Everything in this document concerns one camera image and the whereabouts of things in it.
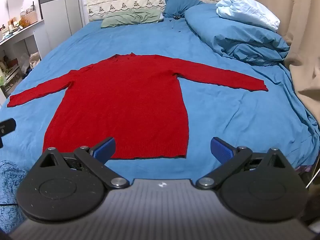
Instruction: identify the blue bed sheet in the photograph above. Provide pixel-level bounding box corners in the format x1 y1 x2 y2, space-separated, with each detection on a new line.
0 17 320 178

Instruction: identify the blue duvet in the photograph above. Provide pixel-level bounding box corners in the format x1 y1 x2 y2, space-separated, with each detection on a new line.
184 4 290 67

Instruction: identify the light blue blanket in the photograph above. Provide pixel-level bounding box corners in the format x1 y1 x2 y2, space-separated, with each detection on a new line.
216 0 280 32

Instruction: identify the cream embroidered pillow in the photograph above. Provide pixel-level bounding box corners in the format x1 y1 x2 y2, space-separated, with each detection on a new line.
87 0 167 22

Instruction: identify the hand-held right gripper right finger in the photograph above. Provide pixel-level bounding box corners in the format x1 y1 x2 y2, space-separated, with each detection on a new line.
195 137 292 190

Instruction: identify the beige curtain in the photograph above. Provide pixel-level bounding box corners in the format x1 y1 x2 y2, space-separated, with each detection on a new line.
226 0 320 120

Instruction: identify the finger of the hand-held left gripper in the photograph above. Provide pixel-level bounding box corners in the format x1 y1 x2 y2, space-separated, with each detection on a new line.
0 119 17 148

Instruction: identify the red knit sweater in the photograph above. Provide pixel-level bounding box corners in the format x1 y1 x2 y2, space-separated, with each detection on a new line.
7 52 269 159

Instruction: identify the white cable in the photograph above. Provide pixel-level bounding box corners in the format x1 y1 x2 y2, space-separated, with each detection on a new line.
305 165 320 188

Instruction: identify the white desk shelf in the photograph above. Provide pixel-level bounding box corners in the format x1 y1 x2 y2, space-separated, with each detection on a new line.
0 20 42 100

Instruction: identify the blue pillow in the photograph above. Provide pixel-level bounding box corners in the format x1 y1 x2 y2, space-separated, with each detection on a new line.
162 0 205 18

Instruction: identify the fluffy blue cloth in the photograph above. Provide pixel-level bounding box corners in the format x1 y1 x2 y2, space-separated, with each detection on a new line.
0 160 28 233

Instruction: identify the white and grey wardrobe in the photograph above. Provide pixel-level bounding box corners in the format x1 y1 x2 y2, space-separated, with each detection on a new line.
36 0 83 53

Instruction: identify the wicker basket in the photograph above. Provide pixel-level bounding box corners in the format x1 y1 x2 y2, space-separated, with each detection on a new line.
24 10 38 25

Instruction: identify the green pillow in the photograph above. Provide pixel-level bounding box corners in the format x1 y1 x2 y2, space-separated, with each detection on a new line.
101 8 163 28

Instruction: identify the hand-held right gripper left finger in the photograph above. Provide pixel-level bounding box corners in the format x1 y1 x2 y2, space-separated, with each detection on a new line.
34 137 130 190

